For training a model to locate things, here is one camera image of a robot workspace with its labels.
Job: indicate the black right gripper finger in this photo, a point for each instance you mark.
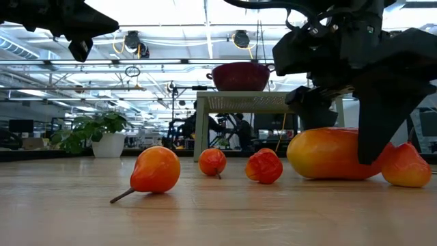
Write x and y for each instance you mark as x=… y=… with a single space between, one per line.
x=314 y=109
x=382 y=112

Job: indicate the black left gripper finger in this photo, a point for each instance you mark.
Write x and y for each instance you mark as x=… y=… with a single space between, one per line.
x=92 y=32
x=90 y=17

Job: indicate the orange yellow mango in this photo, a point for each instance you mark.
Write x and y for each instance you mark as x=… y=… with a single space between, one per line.
x=321 y=153

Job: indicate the orange pear with stem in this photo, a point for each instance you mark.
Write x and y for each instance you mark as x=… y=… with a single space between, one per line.
x=155 y=169
x=406 y=167

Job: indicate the small round orange fruit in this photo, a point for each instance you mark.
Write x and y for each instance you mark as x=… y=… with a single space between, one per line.
x=211 y=162
x=267 y=150

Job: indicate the wrinkled red orange pepper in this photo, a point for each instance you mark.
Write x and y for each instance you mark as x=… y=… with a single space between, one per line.
x=264 y=169

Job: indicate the maroon plastic colander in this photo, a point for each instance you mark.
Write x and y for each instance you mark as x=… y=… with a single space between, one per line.
x=240 y=77

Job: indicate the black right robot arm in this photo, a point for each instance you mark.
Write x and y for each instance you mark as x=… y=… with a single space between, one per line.
x=362 y=34

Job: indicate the black equipment cabinet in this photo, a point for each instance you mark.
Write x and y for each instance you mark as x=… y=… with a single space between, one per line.
x=273 y=121

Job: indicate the dark computer monitor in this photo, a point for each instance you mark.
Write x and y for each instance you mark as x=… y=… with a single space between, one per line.
x=429 y=123
x=20 y=125

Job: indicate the person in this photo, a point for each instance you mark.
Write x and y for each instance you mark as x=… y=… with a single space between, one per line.
x=187 y=128
x=244 y=131

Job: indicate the pale green perforated riser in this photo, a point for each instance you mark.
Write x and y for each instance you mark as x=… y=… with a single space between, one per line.
x=239 y=102

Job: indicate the black boom stand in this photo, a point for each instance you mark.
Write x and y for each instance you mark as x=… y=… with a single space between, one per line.
x=173 y=102

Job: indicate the green plant in white pot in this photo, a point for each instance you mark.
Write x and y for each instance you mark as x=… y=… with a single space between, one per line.
x=107 y=145

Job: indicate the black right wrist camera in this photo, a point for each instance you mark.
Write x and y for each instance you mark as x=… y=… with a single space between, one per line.
x=307 y=51

